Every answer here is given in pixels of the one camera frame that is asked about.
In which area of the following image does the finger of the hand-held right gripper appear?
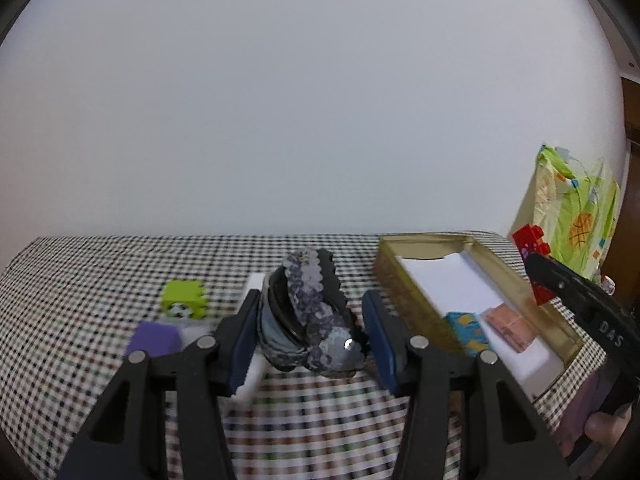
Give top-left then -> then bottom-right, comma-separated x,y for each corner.
525,252 -> 608,321

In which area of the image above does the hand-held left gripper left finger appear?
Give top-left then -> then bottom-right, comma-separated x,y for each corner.
57,290 -> 263,480

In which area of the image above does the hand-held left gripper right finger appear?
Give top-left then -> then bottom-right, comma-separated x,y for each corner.
361,290 -> 573,480

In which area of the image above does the gold box with white lining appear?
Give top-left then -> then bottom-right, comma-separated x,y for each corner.
375,232 -> 585,401

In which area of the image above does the red toy brick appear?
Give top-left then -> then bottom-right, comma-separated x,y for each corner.
511,225 -> 556,307

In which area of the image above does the white rectangular block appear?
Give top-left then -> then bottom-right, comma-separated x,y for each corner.
227,272 -> 271,403

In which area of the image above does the green toy block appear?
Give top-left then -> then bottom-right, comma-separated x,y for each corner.
161,280 -> 208,320

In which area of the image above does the person's right hand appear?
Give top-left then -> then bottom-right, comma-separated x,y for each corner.
585,406 -> 631,448

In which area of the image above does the small white block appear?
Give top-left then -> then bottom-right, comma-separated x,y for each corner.
177,320 -> 217,348

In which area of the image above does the green printed cloth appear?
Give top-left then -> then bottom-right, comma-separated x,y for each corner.
510,144 -> 621,283

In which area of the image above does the purple toy block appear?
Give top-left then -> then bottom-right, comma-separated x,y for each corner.
125,321 -> 182,358

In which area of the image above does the wooden wardrobe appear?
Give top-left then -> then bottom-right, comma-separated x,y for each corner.
620,75 -> 640,281

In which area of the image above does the checked tablecloth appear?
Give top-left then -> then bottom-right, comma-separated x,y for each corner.
0,231 -> 616,480

